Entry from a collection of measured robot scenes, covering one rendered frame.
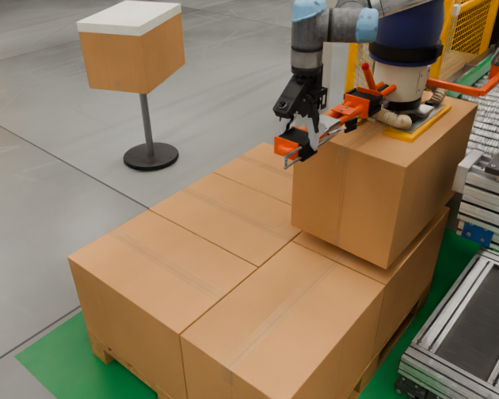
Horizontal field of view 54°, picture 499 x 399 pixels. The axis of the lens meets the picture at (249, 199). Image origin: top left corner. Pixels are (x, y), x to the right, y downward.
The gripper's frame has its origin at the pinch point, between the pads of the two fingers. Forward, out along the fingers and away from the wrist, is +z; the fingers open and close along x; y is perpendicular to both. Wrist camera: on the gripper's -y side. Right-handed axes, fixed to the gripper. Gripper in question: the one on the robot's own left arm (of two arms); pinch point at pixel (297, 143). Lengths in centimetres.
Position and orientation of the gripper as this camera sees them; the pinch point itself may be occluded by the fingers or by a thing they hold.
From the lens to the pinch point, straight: 130.6
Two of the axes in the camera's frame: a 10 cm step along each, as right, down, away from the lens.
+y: 6.4, -4.3, 6.4
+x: -7.7, -3.4, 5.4
